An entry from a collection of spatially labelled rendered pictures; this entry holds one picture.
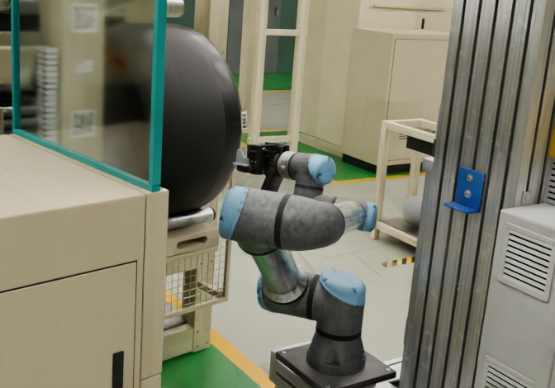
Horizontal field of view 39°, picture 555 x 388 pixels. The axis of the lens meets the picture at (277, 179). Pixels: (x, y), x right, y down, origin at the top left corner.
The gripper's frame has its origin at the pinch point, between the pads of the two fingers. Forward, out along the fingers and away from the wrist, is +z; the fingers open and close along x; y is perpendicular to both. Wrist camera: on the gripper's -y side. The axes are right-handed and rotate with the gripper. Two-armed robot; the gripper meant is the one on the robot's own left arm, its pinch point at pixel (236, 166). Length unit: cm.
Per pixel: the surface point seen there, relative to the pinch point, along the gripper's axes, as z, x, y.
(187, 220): 24.1, 0.4, -19.1
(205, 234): 22.6, -5.4, -24.6
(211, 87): 8.3, 1.8, 22.1
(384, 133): 148, -252, -21
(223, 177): 11.3, -4.2, -5.1
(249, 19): 506, -457, 70
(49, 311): -51, 85, -10
